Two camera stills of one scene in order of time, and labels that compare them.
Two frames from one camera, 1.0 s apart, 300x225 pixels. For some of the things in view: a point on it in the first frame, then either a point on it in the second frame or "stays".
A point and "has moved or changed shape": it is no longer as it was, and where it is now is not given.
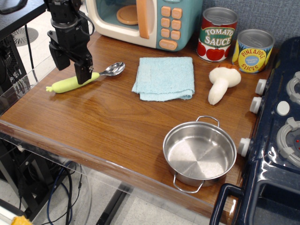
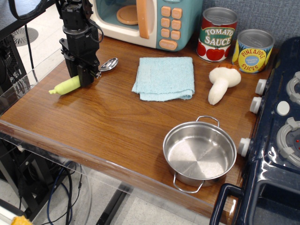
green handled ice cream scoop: x=115 y=69 has moved or changed shape
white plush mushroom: x=223 y=76 stays
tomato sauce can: x=218 y=28 stays
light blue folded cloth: x=164 y=78 stays
